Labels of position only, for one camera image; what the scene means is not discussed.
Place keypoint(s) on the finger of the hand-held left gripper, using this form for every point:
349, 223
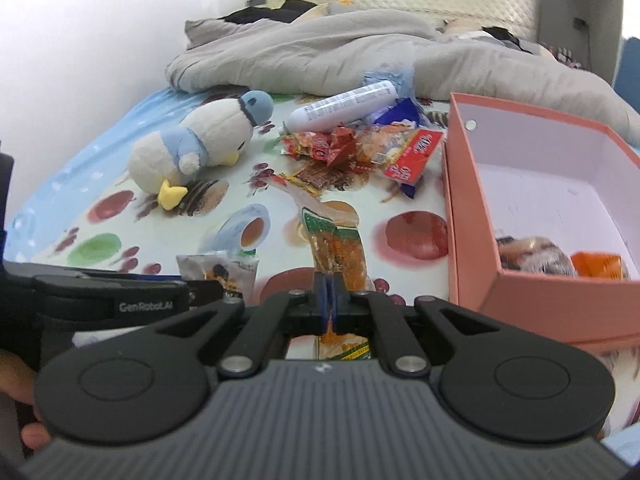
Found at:
205, 292

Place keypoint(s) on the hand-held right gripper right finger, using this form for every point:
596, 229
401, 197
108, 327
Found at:
336, 305

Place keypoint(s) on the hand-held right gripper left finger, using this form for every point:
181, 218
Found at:
320, 305

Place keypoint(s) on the clear orange green snack packet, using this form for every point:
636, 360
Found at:
332, 245

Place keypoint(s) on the pink cardboard box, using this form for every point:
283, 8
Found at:
470, 220

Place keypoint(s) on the pile of red snack packets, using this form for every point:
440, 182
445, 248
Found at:
320, 145

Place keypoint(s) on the red white snack packet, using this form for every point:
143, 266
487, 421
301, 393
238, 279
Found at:
415, 155

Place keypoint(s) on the gray snack packet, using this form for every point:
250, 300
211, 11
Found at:
535, 255

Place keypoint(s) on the person's left hand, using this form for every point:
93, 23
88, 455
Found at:
17, 375

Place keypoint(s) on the fruit print bed sheet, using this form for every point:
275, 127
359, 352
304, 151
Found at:
150, 230

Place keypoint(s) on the brown striped snack packet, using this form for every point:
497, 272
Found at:
315, 180

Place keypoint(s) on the dark blue crumpled packet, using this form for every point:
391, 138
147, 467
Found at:
411, 190

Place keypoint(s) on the plush penguin toy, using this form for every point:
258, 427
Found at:
220, 130

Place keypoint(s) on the white bottle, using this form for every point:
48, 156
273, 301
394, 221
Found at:
340, 105

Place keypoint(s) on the blue snack bag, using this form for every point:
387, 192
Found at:
397, 110

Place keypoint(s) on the clear blue plastic bag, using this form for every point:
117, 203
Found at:
400, 77

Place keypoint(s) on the gray duvet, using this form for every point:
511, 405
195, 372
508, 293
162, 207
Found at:
325, 55

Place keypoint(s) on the black clothes pile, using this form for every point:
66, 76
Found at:
260, 14

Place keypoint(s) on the beige pillow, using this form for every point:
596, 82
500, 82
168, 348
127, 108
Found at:
317, 11
460, 25

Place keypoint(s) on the gray pillow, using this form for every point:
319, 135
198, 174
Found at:
347, 8

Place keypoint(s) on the black and gray clothing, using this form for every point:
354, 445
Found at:
505, 36

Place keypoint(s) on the group of small cosmetic bottles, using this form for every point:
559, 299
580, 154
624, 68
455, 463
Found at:
565, 56

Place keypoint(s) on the blue chair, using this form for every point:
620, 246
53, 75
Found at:
631, 70

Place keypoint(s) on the black wall socket plug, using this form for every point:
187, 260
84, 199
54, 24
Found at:
580, 24

